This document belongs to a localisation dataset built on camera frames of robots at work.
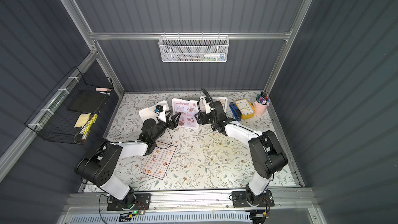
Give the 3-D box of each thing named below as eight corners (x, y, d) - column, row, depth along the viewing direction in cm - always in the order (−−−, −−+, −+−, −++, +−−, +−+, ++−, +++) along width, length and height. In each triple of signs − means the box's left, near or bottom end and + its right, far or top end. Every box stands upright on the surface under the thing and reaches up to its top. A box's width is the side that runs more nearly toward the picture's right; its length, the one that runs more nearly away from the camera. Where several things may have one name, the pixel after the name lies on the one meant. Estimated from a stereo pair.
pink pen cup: (253, 115, 109) (258, 103, 98) (251, 108, 113) (256, 96, 102) (264, 115, 109) (270, 103, 98) (262, 108, 113) (268, 96, 102)
